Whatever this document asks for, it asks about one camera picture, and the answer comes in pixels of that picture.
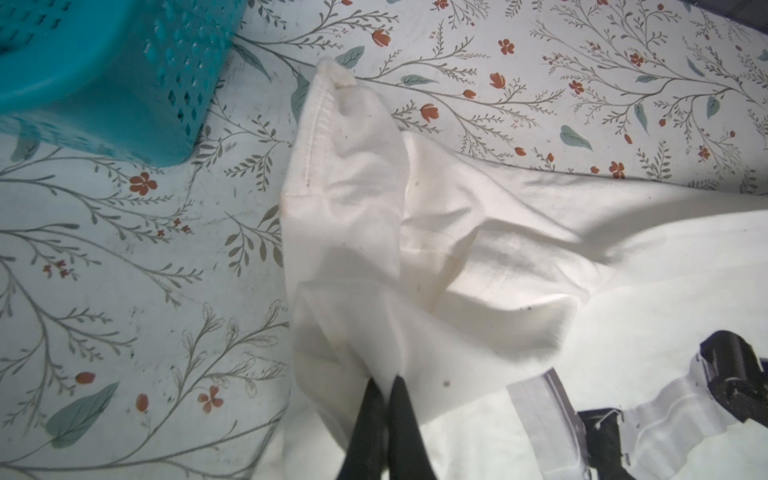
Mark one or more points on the teal plastic laundry basket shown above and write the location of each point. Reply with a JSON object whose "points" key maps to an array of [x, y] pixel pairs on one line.
{"points": [[131, 80]]}

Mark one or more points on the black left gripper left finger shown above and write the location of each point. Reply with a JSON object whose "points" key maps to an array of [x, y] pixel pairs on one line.
{"points": [[365, 457]]}

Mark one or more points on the white t shirt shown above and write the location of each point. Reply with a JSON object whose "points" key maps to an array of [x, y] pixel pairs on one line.
{"points": [[547, 326]]}

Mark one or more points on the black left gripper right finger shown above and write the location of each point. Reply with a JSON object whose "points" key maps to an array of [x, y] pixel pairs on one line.
{"points": [[407, 455]]}

